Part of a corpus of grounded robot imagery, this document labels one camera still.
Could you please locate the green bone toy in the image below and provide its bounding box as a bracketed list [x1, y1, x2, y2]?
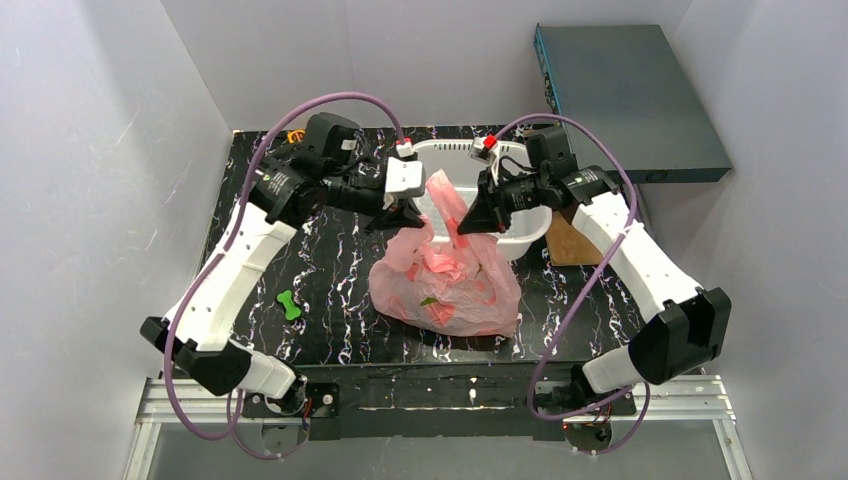
[276, 290, 302, 322]

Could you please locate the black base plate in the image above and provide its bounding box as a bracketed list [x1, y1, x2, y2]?
[241, 357, 704, 444]

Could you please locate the aluminium frame rail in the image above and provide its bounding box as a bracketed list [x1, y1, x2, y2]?
[124, 375, 753, 479]

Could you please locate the pink plastic bag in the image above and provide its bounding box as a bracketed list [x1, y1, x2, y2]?
[368, 170, 521, 337]

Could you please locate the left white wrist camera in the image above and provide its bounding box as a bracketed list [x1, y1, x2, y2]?
[383, 157, 426, 210]

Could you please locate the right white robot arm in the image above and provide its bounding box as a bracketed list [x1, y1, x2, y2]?
[458, 127, 731, 405]

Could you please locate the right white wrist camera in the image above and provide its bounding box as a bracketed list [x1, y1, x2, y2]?
[469, 135, 530, 194]

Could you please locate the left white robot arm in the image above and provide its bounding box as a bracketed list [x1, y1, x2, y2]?
[140, 112, 425, 403]

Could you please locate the wooden board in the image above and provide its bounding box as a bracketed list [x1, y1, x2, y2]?
[523, 128, 605, 268]

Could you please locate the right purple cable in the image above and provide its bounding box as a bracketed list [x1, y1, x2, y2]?
[482, 113, 652, 457]

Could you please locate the black marble mat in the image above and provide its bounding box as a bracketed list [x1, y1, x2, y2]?
[232, 208, 644, 365]

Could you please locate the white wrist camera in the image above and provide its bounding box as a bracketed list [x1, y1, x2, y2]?
[469, 135, 530, 194]
[383, 157, 426, 210]

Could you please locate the orange tape measure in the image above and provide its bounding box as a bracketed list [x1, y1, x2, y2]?
[286, 129, 305, 144]

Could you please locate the grey metal box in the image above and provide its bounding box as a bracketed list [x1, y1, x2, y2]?
[534, 25, 732, 184]

